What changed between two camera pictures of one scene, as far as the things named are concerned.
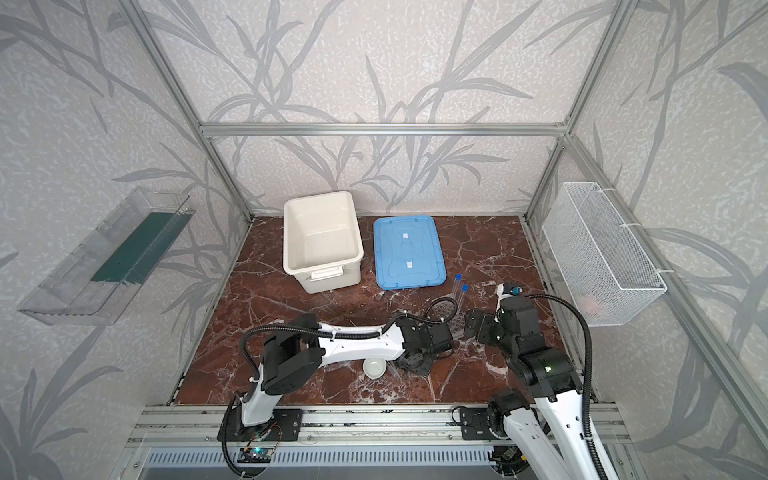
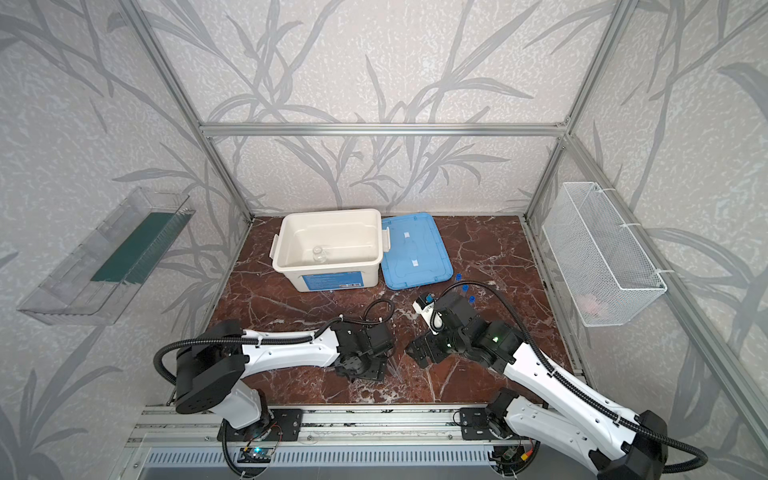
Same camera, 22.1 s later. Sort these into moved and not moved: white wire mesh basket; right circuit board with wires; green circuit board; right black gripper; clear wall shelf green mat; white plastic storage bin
Moved: white plastic storage bin; right black gripper
Not moved: green circuit board; clear wall shelf green mat; white wire mesh basket; right circuit board with wires
